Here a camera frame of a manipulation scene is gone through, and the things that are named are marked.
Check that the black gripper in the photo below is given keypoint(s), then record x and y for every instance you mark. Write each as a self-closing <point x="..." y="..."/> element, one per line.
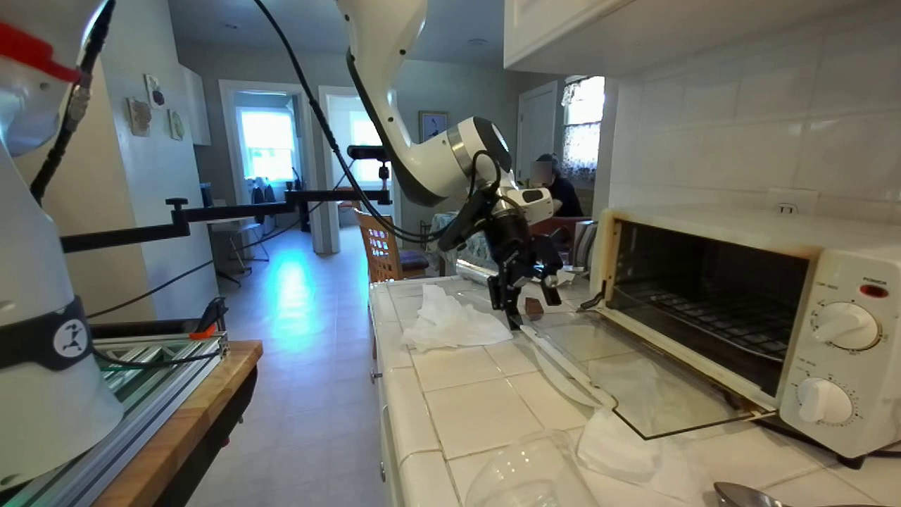
<point x="514" y="245"/>

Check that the small brown object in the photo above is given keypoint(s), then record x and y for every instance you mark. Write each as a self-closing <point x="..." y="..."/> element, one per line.
<point x="535" y="310"/>

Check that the white toaster oven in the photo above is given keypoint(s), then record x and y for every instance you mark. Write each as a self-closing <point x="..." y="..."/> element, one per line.
<point x="722" y="231"/>

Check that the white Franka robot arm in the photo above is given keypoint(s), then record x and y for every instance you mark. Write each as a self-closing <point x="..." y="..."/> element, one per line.
<point x="432" y="163"/>

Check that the metal oven rack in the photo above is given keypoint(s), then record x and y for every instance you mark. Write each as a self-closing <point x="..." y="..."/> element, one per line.
<point x="704" y="321"/>

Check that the white oven knob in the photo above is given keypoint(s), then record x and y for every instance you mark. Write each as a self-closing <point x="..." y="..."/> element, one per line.
<point x="822" y="401"/>
<point x="846" y="327"/>

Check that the crumpled white paper towel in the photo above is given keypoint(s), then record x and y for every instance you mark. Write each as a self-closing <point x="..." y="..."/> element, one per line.
<point x="451" y="324"/>

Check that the person in dark shirt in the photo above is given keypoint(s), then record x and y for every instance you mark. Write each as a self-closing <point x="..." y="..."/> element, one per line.
<point x="567" y="191"/>

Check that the wooden chair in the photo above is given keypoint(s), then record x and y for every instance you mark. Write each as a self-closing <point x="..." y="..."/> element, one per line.
<point x="382" y="252"/>

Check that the bright window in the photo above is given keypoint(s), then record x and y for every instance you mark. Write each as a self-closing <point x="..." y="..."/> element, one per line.
<point x="584" y="121"/>

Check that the thin white napkin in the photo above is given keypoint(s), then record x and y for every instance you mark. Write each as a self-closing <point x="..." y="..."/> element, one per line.
<point x="614" y="446"/>

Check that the white upper cabinet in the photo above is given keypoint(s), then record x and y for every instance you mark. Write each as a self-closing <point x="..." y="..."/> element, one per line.
<point x="535" y="29"/>

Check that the grey stool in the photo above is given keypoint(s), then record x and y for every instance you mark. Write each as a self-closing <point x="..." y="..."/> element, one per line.
<point x="235" y="245"/>

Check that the red and black clamp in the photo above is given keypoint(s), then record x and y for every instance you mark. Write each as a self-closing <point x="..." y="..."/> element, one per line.
<point x="210" y="318"/>

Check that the wooden table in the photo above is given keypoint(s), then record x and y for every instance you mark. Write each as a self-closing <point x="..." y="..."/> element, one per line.
<point x="187" y="422"/>

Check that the framed wall picture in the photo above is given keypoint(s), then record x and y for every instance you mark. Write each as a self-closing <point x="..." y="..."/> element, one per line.
<point x="432" y="118"/>

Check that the black stereo camera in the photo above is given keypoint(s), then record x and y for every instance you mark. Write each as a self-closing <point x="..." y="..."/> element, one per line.
<point x="367" y="151"/>

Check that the white wall outlet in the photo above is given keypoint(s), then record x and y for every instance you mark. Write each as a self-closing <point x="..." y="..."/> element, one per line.
<point x="790" y="200"/>

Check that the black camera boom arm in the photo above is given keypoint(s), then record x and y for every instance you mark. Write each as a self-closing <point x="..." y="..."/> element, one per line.
<point x="235" y="211"/>

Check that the hanging wall decoration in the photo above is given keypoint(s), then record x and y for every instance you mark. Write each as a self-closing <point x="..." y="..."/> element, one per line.
<point x="138" y="114"/>
<point x="176" y="124"/>

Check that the metal base plate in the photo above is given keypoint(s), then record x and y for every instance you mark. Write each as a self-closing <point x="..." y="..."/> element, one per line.
<point x="141" y="375"/>

